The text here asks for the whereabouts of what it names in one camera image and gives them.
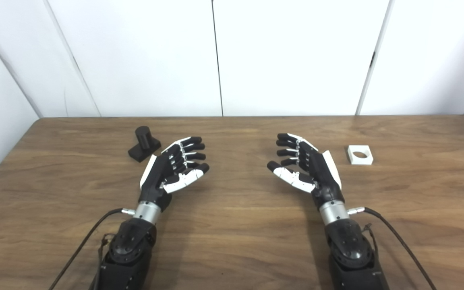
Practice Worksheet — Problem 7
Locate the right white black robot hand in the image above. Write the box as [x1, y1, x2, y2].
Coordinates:
[267, 133, 345, 210]

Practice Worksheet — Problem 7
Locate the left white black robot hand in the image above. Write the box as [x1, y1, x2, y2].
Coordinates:
[139, 136, 210, 212]

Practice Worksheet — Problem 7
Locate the white square piece with hole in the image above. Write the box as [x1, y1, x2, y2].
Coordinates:
[347, 145, 374, 165]

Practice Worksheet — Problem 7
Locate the black peg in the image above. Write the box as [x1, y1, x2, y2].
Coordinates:
[128, 126, 162, 163]

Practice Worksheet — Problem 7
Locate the right thin black wire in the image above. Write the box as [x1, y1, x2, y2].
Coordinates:
[362, 223, 378, 260]

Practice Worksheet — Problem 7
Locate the thin black wire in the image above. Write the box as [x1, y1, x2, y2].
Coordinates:
[96, 233, 114, 262]
[362, 223, 378, 260]

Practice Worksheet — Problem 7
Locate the left thin black wire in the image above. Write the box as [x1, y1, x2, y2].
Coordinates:
[96, 233, 114, 262]

